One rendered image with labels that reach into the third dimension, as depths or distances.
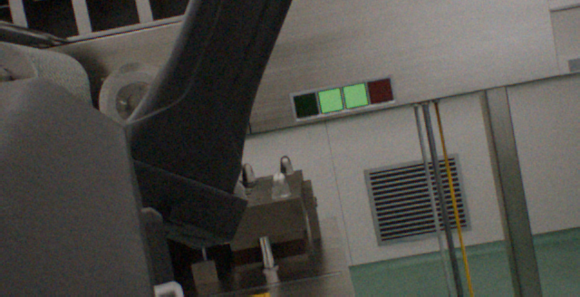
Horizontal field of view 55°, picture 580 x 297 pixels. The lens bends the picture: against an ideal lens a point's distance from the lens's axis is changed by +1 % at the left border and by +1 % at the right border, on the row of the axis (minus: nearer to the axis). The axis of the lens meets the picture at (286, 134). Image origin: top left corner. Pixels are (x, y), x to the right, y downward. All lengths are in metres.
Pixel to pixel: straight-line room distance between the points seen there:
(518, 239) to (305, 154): 2.24
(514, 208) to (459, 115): 2.22
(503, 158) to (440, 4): 0.46
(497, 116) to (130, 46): 0.96
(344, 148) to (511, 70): 2.37
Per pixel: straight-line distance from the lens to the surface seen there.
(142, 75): 1.06
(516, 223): 1.64
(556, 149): 4.03
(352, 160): 3.71
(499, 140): 1.60
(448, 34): 1.40
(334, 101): 1.34
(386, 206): 3.77
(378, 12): 1.37
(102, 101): 1.08
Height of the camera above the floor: 1.20
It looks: 3 degrees down
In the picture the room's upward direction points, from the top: 11 degrees counter-clockwise
